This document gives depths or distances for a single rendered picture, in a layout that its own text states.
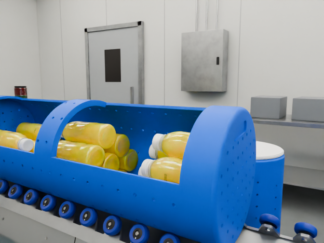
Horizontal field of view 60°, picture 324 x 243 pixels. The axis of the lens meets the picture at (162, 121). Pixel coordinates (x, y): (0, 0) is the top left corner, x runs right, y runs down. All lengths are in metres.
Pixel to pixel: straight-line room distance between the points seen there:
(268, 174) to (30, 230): 0.75
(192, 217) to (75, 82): 5.25
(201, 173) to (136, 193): 0.14
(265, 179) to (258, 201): 0.08
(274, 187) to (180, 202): 0.60
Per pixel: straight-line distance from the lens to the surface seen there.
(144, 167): 0.62
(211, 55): 3.85
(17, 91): 1.70
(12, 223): 0.96
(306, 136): 3.87
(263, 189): 1.03
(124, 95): 4.80
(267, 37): 3.91
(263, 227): 0.73
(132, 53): 4.71
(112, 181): 0.58
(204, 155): 0.48
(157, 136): 0.64
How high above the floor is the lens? 1.28
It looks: 8 degrees down
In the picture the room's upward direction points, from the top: straight up
